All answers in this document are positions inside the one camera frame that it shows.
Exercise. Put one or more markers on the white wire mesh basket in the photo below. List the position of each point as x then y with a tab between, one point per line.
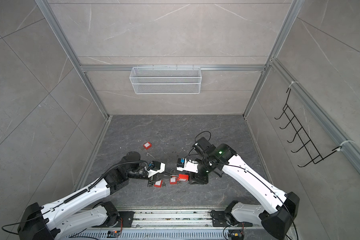
166	80

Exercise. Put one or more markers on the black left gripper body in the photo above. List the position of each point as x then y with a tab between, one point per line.
152	181

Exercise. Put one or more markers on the black wire hook rack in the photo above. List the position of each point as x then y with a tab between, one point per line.
301	134

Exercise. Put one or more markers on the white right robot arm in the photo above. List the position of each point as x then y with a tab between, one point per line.
276	210

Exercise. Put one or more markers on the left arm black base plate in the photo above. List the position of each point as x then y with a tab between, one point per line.
125	218

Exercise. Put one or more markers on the aluminium frame left rail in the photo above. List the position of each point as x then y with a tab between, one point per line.
92	156

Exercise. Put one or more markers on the slotted cable duct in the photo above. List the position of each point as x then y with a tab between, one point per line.
153	234

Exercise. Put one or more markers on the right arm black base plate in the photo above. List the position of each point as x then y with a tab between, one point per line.
221	219

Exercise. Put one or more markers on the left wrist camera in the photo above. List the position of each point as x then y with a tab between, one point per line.
155	167

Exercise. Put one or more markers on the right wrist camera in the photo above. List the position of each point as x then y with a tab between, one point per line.
184	164

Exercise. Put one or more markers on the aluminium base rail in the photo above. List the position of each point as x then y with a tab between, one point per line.
150	217

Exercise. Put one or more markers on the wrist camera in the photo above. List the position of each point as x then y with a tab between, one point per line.
155	167
184	164

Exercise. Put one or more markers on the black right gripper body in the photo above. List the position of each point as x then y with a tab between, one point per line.
202	176

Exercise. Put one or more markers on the red padlock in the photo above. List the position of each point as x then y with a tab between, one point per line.
159	184
174	181
183	177
149	145

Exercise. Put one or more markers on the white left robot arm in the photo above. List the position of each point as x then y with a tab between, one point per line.
65	216

